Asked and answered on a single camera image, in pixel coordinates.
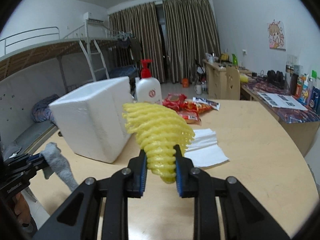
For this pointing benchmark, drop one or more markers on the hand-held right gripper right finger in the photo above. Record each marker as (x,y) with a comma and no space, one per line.
(178,180)

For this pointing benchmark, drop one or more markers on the row of toiletry bottles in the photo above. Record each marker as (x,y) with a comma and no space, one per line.
(306,90)

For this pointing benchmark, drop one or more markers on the white air conditioner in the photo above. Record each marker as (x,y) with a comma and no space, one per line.
(90,16)

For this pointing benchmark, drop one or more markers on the light wooden drawer desk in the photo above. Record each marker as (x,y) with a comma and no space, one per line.
(215,80)

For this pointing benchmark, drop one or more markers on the white metal bunk bed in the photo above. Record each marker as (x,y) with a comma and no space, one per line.
(110,40)
(37,52)

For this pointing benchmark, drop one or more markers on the black headphones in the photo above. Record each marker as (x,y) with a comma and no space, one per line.
(275,77)

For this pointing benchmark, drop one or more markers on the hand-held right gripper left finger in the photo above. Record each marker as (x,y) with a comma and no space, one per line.
(143,177)

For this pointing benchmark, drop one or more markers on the yellow bag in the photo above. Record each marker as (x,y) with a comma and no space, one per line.
(224,57)

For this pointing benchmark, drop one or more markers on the large white wall socket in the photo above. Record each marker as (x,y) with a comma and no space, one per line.
(292,59)

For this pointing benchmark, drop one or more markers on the yellow foam net sleeve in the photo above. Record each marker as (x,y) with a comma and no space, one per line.
(155,127)

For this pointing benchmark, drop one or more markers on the blue plaid bedding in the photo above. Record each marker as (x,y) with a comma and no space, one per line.
(122,71)

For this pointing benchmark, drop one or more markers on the person's left hand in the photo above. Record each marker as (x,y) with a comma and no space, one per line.
(23,210)

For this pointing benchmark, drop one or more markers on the white paper tissue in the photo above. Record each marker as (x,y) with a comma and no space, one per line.
(207,152)

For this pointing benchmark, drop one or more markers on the white bunk bed ladder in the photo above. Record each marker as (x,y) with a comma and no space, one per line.
(99,68)

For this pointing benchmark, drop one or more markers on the orange-red snack packet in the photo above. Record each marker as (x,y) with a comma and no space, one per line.
(191,116)

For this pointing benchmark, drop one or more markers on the cartoon wall poster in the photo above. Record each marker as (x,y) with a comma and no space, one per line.
(276,36)

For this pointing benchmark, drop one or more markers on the white mug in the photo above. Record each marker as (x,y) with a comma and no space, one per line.
(198,88)

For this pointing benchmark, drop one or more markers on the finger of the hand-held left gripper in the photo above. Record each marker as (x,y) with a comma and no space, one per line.
(27,171)
(35,158)

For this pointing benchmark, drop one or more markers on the orange container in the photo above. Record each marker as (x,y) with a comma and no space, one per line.
(185,83)

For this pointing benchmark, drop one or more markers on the white foam box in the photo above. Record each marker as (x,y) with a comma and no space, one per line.
(90,120)

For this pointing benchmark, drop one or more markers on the hanging dark clothes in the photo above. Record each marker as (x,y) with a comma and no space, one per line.
(135,47)

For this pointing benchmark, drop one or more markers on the blue patterned quilt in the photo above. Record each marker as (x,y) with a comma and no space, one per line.
(41,107)

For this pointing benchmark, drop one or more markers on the printed paper sheet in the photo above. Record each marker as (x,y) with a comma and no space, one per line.
(282,100)

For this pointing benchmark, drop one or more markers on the yellow sponge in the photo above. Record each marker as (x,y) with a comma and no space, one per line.
(243,78)

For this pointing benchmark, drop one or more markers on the white lotion pump bottle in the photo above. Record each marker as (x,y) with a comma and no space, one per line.
(148,90)

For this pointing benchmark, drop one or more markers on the wooden chair with smiley cutout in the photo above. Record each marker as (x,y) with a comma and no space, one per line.
(232,82)

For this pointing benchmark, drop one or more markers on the white and blue packet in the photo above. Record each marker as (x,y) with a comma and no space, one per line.
(208,102)

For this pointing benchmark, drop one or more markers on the grey sock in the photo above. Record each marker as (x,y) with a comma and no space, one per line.
(60,165)

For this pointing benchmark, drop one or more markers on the wooden desk with patterned cover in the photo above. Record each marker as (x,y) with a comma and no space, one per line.
(295,135)

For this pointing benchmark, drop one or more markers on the brown curtain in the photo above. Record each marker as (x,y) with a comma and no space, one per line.
(142,35)
(190,37)

